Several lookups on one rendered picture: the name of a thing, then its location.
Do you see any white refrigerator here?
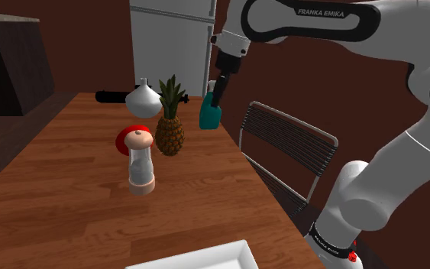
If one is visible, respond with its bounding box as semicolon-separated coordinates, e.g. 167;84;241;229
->
129;0;218;99

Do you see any metal chair with black slats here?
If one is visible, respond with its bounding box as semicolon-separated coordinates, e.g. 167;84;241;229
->
238;100;340;222

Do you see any red round object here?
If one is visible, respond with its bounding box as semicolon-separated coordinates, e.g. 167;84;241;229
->
115;124;153;157

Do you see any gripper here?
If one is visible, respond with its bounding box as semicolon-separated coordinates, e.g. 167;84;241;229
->
210;50;243;109

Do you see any black rolling pin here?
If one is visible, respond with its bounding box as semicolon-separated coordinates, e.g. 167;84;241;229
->
95;89;191;105

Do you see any clear pepper grinder, tan top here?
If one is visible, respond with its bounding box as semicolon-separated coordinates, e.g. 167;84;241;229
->
124;129;157;196

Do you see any teal bottle with white cap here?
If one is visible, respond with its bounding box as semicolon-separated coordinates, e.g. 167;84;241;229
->
199;79;223;131

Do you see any dark cabinet with grey top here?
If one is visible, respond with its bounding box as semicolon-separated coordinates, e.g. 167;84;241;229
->
0;10;56;117

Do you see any wooden table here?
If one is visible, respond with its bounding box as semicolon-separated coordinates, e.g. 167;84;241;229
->
0;92;327;269

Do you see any white rectangular tray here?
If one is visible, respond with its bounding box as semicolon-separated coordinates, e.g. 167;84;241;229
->
124;238;260;269

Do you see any pineapple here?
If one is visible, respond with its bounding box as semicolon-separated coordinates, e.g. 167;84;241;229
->
154;73;187;157

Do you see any white round vase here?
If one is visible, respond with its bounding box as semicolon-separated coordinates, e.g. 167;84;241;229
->
124;77;163;120

